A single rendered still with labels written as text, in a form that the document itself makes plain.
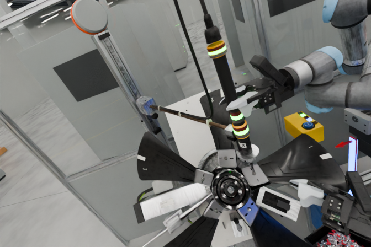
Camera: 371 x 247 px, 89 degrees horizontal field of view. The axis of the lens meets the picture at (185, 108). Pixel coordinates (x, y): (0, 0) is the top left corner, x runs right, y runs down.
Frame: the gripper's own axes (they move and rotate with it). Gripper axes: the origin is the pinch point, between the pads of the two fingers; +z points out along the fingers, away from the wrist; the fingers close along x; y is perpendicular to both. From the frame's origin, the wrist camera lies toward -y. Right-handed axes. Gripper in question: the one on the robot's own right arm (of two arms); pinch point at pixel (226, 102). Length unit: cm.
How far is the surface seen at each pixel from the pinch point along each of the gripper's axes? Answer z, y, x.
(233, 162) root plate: 2.9, 24.6, 3.0
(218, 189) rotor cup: 11.8, 27.1, -1.7
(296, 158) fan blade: -17.2, 31.3, -2.2
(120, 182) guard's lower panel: 75, 73, 85
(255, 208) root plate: 3.1, 40.8, -4.4
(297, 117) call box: -43, 42, 27
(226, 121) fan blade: -2.0, 13.9, 11.6
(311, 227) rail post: -42, 144, 25
